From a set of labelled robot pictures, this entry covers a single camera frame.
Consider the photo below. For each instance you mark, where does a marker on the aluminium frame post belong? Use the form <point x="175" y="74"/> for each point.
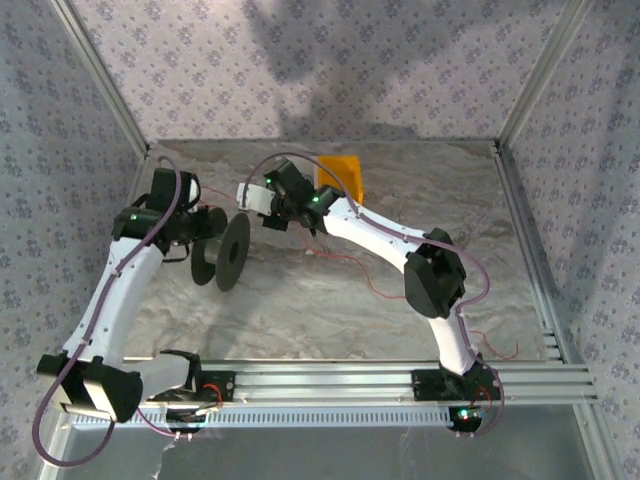
<point x="542" y="75"/>
<point x="102" y="75"/>

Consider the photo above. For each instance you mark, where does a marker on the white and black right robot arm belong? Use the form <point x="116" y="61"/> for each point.
<point x="380" y="240"/>

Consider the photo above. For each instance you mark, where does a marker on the orange plastic bin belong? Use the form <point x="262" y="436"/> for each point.
<point x="345" y="170"/>

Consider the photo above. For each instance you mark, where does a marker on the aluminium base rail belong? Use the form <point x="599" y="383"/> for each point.
<point x="325" y="380"/>

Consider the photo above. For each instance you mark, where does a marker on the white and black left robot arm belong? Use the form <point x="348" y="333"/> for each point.
<point x="125" y="290"/>

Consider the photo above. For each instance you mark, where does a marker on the aluminium side rail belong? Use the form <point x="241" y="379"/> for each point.
<point x="515" y="210"/>
<point x="143" y="167"/>

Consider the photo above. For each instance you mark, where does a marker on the black controller board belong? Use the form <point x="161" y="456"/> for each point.
<point x="185" y="419"/>
<point x="465" y="421"/>

